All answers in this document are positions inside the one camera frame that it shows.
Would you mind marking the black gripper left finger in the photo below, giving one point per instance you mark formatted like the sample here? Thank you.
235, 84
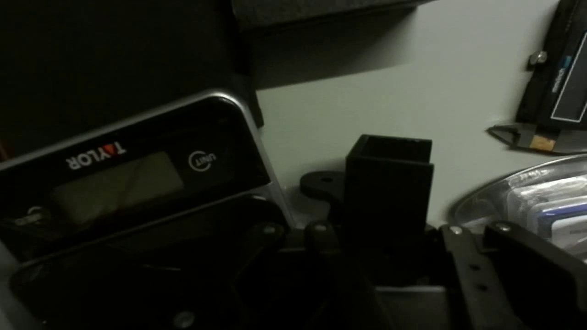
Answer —
294, 268

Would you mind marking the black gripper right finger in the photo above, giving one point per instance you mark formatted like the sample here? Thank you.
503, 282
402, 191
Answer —
525, 286

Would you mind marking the black digital kitchen scale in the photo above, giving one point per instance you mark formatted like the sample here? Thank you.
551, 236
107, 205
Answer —
153, 176

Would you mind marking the black carded tool package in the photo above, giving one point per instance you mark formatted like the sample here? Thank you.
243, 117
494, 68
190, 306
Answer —
562, 73

